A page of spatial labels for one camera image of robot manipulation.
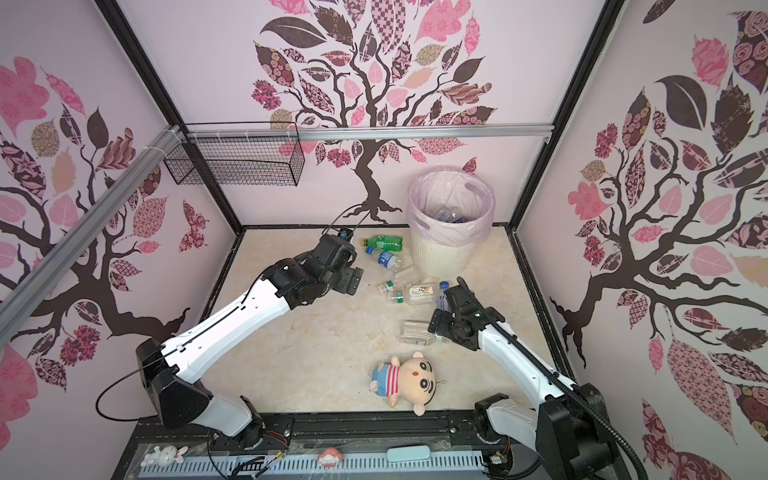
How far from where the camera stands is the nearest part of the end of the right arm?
590mm

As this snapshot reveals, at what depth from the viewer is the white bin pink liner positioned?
855mm

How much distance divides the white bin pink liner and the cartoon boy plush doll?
0.34 meters

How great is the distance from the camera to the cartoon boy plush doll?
75 cm
